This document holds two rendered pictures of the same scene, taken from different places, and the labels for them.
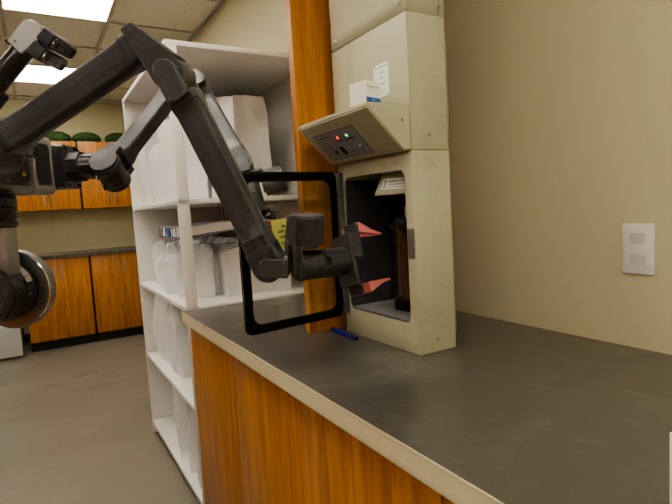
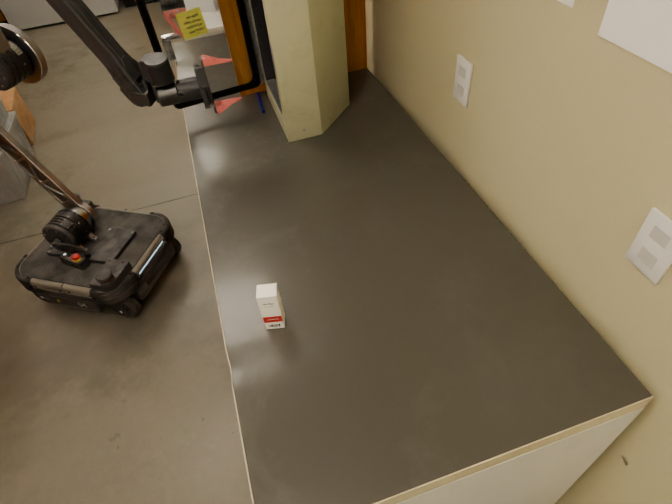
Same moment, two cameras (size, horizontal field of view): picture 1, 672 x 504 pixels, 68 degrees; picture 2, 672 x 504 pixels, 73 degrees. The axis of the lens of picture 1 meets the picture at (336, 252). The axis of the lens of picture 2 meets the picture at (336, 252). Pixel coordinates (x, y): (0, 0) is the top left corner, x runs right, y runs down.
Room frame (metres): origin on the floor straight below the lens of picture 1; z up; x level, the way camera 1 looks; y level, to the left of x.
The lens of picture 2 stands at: (-0.02, -0.65, 1.73)
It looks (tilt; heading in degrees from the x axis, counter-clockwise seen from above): 46 degrees down; 17
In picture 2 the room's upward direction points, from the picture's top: 6 degrees counter-clockwise
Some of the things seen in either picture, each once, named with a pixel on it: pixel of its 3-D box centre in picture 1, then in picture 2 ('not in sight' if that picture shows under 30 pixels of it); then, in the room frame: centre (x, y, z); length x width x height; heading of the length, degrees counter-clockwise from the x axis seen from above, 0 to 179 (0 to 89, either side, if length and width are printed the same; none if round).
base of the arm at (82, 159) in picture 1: (80, 166); not in sight; (1.45, 0.71, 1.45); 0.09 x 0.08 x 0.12; 178
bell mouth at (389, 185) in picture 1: (408, 183); not in sight; (1.30, -0.20, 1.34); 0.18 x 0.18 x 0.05
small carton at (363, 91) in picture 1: (365, 97); not in sight; (1.18, -0.09, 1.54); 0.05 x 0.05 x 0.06; 44
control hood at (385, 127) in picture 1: (349, 137); not in sight; (1.24, -0.05, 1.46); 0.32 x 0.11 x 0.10; 31
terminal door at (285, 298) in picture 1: (292, 249); (202, 37); (1.30, 0.11, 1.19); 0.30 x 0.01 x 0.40; 128
